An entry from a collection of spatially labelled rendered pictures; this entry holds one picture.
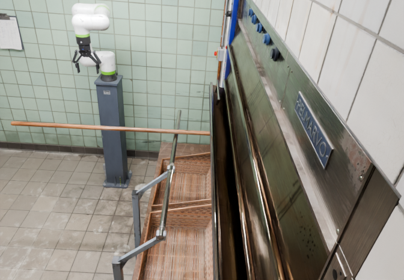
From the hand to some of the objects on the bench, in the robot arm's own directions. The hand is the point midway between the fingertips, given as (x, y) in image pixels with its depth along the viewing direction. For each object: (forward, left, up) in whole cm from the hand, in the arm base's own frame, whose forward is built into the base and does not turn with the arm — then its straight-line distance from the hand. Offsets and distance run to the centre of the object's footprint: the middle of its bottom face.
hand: (88, 71), depth 223 cm
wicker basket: (+28, +77, -88) cm, 121 cm away
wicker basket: (+88, +78, -88) cm, 147 cm away
